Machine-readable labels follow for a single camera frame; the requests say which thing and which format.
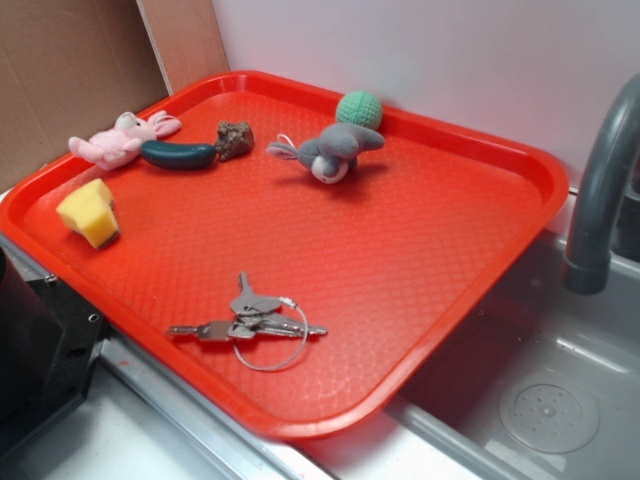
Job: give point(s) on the grey toy faucet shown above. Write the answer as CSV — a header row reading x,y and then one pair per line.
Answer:
x,y
605,218

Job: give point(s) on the green textured ball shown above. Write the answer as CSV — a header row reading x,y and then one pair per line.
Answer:
x,y
360,108

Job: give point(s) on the red plastic tray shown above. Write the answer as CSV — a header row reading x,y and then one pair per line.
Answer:
x,y
389,260

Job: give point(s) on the grey toy sink basin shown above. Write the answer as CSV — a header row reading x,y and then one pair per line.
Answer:
x,y
445,424

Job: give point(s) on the silver key pointing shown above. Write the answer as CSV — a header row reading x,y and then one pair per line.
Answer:
x,y
275,324
215,331

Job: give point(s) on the silver key pointing right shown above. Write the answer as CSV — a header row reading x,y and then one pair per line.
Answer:
x,y
275,324

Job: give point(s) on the silver key upright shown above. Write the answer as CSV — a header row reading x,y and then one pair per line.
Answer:
x,y
248,303

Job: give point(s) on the silver key pointing left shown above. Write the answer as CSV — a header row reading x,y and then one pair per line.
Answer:
x,y
215,331

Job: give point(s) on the yellow green sponge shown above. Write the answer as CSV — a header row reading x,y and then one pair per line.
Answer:
x,y
88,211

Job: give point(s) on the brown rock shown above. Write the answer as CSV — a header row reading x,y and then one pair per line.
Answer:
x,y
233,140

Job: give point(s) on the grey plush elephant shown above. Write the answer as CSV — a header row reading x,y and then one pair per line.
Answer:
x,y
333,154

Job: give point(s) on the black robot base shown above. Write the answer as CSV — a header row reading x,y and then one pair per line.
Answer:
x,y
50,339

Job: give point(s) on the wooden board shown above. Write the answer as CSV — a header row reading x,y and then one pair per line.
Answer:
x,y
186,40

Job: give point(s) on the dark green toy cucumber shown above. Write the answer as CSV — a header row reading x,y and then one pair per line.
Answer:
x,y
178,156

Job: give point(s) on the pink plush bunny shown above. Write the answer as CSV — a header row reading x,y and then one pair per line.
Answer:
x,y
121,144

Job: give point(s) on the sink drain cover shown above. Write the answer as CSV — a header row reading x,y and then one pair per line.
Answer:
x,y
548,413

